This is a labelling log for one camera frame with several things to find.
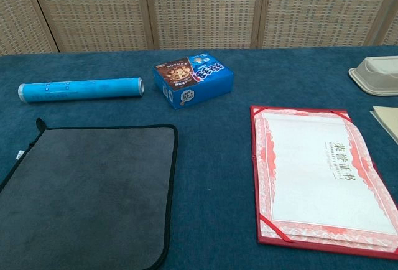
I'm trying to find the grey green-backed cloth mat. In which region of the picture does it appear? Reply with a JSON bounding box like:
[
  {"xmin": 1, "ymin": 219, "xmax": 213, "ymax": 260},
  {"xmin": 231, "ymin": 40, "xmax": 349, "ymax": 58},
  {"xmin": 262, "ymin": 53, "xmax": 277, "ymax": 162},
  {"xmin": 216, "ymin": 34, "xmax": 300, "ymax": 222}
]
[{"xmin": 0, "ymin": 117, "xmax": 180, "ymax": 270}]

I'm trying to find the blue chocolate cookie box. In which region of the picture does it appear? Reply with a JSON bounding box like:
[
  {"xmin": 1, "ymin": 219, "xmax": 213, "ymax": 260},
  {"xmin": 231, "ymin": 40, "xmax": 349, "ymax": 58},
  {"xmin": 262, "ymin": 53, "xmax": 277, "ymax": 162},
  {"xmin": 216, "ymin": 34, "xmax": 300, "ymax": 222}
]
[{"xmin": 152, "ymin": 52, "xmax": 234, "ymax": 111}]

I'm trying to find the dark blue velvet tablecloth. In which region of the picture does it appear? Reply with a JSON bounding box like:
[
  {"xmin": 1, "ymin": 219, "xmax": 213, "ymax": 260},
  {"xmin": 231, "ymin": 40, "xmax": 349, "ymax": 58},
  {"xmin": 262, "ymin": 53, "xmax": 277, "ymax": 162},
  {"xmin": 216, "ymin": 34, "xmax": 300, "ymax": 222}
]
[{"xmin": 0, "ymin": 45, "xmax": 398, "ymax": 270}]

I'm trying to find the red certificate folder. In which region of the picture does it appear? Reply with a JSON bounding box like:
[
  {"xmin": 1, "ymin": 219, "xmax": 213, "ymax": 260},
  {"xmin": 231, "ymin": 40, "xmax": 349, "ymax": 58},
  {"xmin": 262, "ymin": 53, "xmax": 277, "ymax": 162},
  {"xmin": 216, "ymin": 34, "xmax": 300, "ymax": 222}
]
[{"xmin": 250, "ymin": 105, "xmax": 398, "ymax": 261}]

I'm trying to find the woven wooden folding screen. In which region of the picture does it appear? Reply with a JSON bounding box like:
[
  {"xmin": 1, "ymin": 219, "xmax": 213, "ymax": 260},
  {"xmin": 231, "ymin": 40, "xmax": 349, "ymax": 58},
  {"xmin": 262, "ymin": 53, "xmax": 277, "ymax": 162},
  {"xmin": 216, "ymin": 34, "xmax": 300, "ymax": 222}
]
[{"xmin": 0, "ymin": 0, "xmax": 398, "ymax": 56}]

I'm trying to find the blue cling film roll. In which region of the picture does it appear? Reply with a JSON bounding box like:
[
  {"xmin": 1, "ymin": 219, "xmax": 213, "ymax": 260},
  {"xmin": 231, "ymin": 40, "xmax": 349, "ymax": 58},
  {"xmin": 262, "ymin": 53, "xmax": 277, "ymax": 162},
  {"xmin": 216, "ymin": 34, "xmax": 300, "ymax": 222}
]
[{"xmin": 17, "ymin": 77, "xmax": 145, "ymax": 103}]

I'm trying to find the white certificate paper red border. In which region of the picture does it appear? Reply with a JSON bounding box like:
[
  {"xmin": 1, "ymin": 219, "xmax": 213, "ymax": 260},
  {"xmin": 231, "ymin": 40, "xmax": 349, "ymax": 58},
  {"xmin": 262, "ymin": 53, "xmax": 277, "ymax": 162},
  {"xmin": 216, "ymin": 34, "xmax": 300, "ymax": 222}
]
[{"xmin": 253, "ymin": 109, "xmax": 398, "ymax": 251}]

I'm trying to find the beige disposable lunch container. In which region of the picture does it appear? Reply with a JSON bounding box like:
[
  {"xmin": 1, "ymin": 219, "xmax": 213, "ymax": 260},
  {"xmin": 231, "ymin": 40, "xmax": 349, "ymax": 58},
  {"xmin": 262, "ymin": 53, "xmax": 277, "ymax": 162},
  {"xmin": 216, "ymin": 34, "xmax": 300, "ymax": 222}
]
[{"xmin": 348, "ymin": 55, "xmax": 398, "ymax": 96}]

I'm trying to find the beige kraft paper envelope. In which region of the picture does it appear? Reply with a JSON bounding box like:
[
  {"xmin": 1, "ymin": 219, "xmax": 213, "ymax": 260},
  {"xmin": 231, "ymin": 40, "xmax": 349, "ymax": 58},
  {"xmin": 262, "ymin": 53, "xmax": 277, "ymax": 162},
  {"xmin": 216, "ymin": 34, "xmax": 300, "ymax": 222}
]
[{"xmin": 369, "ymin": 105, "xmax": 398, "ymax": 145}]

